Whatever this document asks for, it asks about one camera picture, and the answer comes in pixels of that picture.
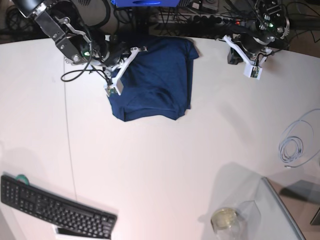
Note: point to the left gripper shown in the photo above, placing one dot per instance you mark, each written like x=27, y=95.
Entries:
x=250, y=45

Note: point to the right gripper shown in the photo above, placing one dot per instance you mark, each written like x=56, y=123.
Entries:
x=111, y=49

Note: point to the dark blue t-shirt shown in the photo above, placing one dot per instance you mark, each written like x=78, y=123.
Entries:
x=158, y=81

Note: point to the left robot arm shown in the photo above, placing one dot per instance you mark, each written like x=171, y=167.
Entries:
x=254, y=29

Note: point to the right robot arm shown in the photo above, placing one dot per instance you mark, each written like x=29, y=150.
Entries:
x=80, y=44

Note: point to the blue box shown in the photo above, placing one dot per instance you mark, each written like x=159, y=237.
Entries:
x=145, y=3

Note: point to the white power strip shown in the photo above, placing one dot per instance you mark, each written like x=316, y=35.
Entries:
x=188, y=18

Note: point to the green tape roll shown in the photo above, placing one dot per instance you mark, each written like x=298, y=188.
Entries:
x=23, y=179

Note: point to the clear glass jar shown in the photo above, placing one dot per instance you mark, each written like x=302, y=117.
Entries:
x=225, y=224

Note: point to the black computer keyboard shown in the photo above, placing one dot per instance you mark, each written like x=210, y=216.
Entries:
x=71, y=216

